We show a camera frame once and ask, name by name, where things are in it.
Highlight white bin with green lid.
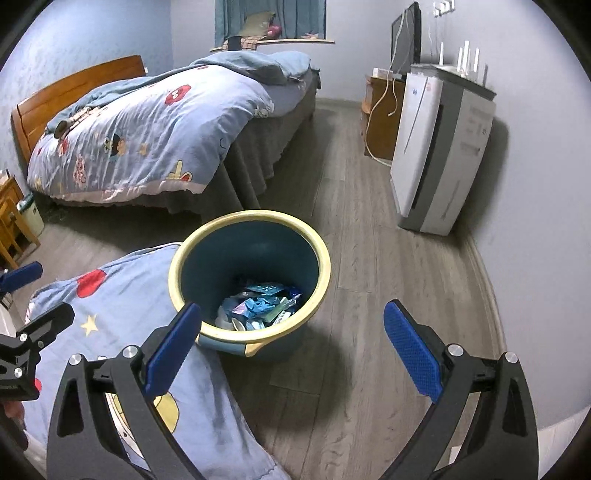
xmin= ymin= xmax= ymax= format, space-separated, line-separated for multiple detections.
xmin=18 ymin=191 xmax=45 ymax=236

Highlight teal curtain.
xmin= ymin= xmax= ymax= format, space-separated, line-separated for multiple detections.
xmin=215 ymin=0 xmax=327 ymax=40

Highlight white router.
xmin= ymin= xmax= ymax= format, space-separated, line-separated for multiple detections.
xmin=436 ymin=41 xmax=489 ymax=88

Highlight teal blister pack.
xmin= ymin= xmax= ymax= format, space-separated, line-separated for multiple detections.
xmin=245 ymin=282 xmax=289 ymax=296

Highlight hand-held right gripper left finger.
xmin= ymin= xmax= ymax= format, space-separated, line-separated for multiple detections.
xmin=46 ymin=302 xmax=204 ymax=480

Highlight black television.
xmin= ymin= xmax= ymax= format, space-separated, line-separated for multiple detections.
xmin=391 ymin=2 xmax=422 ymax=75

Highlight blue bin with yellow rim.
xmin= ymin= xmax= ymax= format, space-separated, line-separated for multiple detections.
xmin=167 ymin=209 xmax=332 ymax=363

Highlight bed with cartoon duvet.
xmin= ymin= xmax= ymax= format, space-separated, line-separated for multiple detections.
xmin=27 ymin=76 xmax=275 ymax=204

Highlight wooden windowsill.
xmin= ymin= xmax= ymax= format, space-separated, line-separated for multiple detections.
xmin=210 ymin=38 xmax=336 ymax=52

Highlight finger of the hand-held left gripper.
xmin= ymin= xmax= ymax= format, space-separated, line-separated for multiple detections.
xmin=0 ymin=261 xmax=44 ymax=296
xmin=16 ymin=302 xmax=75 ymax=352

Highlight olive cushion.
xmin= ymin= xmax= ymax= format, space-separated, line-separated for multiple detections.
xmin=240 ymin=13 xmax=276 ymax=37

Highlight blue glove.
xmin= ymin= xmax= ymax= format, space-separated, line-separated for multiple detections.
xmin=242 ymin=298 xmax=280 ymax=321

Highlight wooden bed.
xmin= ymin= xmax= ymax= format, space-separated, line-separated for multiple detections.
xmin=11 ymin=54 xmax=321 ymax=217

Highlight wooden stool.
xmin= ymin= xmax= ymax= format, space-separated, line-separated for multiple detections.
xmin=0 ymin=178 xmax=40 ymax=268

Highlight white cable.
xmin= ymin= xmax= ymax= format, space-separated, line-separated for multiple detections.
xmin=362 ymin=9 xmax=407 ymax=168

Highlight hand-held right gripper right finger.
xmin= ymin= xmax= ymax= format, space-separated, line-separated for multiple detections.
xmin=383 ymin=299 xmax=539 ymax=480

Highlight white air purifier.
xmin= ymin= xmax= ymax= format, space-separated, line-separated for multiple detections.
xmin=390 ymin=64 xmax=497 ymax=237

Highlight small printed blue blanket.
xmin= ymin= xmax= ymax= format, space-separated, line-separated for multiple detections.
xmin=21 ymin=242 xmax=296 ymax=480

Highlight wooden cabinet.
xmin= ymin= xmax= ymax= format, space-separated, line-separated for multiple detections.
xmin=360 ymin=74 xmax=407 ymax=162

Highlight teal blanket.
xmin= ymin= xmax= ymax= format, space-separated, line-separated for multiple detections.
xmin=46 ymin=50 xmax=320 ymax=132

